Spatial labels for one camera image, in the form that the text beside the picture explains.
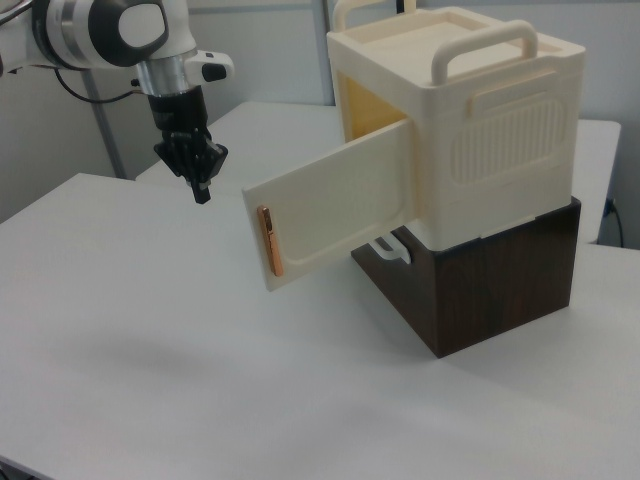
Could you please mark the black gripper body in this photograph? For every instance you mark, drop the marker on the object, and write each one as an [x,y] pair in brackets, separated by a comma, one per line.
[177,110]

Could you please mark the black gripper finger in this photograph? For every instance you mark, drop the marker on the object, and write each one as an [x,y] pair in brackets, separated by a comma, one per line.
[180,155]
[212,157]

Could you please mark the cream cabinet door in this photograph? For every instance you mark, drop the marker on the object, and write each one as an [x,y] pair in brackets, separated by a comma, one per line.
[340,200]

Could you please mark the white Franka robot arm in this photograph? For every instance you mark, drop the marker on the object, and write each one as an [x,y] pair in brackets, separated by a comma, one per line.
[90,30]

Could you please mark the cream plastic cabinet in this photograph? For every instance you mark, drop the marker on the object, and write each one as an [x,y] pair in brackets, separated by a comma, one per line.
[500,130]

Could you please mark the dark wooden drawer box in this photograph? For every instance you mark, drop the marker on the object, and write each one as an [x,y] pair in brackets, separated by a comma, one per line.
[490,295]

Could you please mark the grey metal frame post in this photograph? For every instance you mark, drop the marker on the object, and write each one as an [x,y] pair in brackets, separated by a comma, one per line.
[107,130]

